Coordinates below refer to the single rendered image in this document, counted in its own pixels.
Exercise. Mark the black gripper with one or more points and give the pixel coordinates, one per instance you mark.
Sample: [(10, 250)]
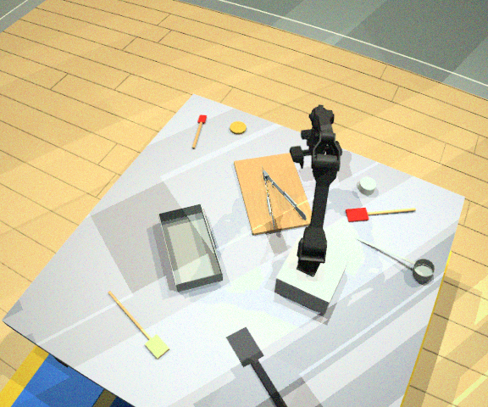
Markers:
[(297, 153)]

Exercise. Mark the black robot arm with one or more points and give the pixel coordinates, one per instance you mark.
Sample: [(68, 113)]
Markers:
[(313, 245)]

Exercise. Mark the yellow round disc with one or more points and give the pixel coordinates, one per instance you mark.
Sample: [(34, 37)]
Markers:
[(238, 127)]

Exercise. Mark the orange flat rectangular board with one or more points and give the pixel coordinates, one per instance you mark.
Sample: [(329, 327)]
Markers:
[(283, 172)]

